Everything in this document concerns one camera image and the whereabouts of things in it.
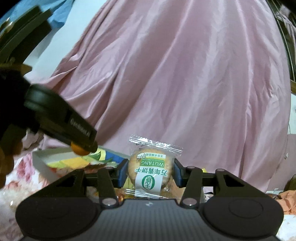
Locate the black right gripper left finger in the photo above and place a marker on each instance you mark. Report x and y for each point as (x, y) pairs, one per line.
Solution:
(98, 187)

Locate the round biscuit green label packet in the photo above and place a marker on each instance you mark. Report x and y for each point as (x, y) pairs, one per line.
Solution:
(150, 168)

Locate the small orange fruit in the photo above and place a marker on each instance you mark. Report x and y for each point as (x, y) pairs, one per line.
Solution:
(79, 150)

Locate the pink satin blanket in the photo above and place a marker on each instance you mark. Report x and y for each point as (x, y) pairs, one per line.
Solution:
(211, 77)

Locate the grey snack tray box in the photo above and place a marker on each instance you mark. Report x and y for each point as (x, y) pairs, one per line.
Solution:
(56, 163)

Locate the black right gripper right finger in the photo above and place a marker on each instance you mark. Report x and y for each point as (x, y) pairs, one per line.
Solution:
(226, 187)

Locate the floral bed sheet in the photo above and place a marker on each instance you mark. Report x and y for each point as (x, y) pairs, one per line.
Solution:
(22, 182)

